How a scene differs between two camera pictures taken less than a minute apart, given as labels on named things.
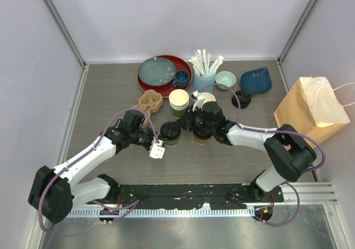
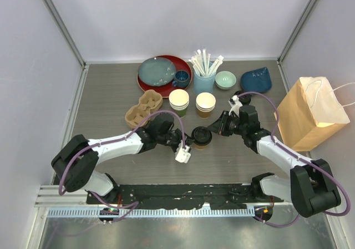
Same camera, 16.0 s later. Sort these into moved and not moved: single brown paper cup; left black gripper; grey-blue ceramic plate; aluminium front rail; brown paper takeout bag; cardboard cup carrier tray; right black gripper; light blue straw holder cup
Moved: single brown paper cup; right black gripper; left black gripper
Not moved: aluminium front rail; light blue straw holder cup; cardboard cup carrier tray; brown paper takeout bag; grey-blue ceramic plate
